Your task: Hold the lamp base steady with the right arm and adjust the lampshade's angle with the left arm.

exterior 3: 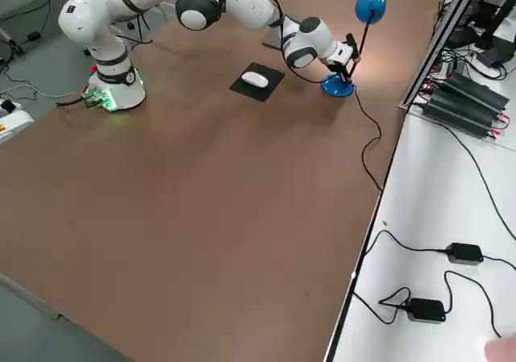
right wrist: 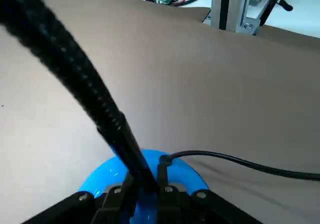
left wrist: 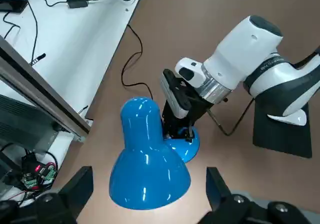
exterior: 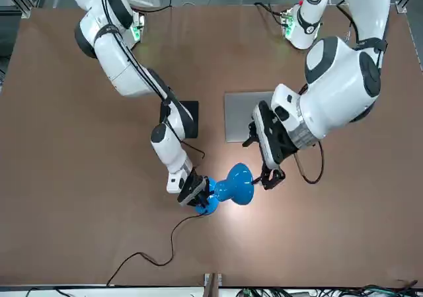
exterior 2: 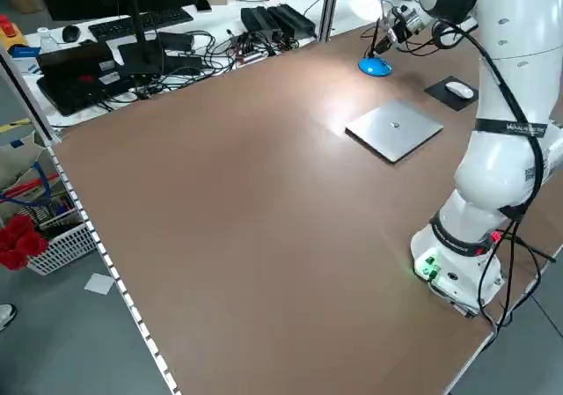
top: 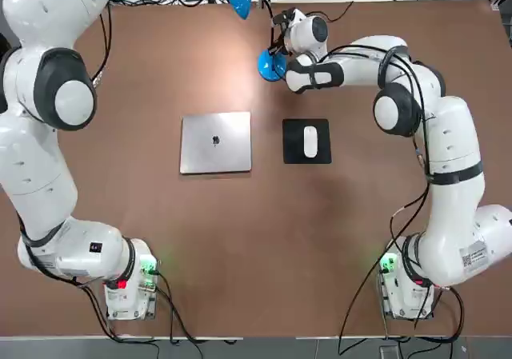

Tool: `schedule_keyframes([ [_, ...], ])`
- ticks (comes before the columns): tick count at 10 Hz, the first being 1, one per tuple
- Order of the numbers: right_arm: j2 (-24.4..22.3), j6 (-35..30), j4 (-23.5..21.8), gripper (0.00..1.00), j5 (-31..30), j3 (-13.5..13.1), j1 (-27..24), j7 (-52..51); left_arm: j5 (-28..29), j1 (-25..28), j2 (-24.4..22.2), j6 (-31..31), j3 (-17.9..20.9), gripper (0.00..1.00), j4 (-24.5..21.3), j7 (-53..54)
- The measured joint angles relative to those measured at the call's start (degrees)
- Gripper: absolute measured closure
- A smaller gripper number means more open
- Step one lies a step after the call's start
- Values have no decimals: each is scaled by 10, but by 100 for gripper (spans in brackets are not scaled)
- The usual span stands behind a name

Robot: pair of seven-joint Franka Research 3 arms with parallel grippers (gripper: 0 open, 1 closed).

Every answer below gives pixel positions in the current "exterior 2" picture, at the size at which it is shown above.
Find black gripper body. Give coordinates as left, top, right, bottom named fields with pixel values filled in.
left=382, top=11, right=415, bottom=45

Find blue desk lamp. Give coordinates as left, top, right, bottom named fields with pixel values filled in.
left=349, top=0, right=393, bottom=78

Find black mouse mat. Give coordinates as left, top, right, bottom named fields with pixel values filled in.
left=424, top=76, right=479, bottom=112

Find white computer mouse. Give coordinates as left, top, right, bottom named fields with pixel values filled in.
left=444, top=81, right=474, bottom=99

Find silver closed laptop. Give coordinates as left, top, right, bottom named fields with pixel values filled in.
left=344, top=99, right=444, bottom=164

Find black finned power box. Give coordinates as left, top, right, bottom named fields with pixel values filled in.
left=267, top=4, right=317, bottom=35
left=240, top=6, right=283, bottom=40

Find black power adapter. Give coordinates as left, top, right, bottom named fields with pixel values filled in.
left=157, top=32, right=195, bottom=53

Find black stand pole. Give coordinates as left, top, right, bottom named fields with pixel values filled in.
left=118, top=0, right=166, bottom=77

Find black keyboard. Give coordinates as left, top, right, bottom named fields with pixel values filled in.
left=87, top=7, right=194, bottom=40

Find black laptop case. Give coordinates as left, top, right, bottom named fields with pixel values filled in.
left=35, top=41, right=135, bottom=117

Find white bottle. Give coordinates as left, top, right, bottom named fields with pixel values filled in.
left=37, top=27, right=56, bottom=55

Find blue small box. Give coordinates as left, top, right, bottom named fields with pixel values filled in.
left=11, top=45, right=43, bottom=59

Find blue hoop racket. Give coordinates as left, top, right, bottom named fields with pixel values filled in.
left=0, top=161, right=53, bottom=207

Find white paper sheet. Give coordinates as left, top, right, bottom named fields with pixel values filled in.
left=84, top=273, right=117, bottom=295

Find yellow emergency stop box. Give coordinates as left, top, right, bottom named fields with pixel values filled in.
left=0, top=15, right=22, bottom=40

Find white plastic basket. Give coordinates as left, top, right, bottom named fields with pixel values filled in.
left=26, top=216, right=99, bottom=276

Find red artificial flowers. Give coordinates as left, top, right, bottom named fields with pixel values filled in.
left=0, top=215, right=48, bottom=272

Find person's foot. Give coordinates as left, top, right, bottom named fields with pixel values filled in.
left=0, top=304, right=18, bottom=333

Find aluminium post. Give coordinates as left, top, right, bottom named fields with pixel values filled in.
left=318, top=0, right=340, bottom=43

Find aluminium frame bar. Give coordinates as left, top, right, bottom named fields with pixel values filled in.
left=0, top=45, right=63, bottom=143

